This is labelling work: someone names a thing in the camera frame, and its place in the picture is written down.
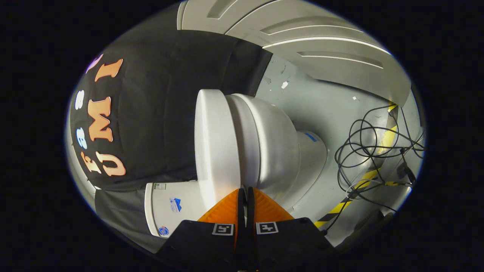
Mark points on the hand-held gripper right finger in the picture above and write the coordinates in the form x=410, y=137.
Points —
x=283, y=245

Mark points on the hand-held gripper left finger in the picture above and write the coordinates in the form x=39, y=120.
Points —
x=211, y=245

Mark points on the white toilet lid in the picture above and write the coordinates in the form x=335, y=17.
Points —
x=215, y=151

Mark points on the white toilet with tank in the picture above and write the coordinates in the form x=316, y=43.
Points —
x=272, y=143

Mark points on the yellow black hazard tape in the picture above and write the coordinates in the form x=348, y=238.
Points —
x=385, y=140

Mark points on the black backdrop cloth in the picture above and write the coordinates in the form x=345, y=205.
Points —
x=162, y=94

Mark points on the white drawer cabinet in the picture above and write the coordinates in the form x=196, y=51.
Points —
x=321, y=49

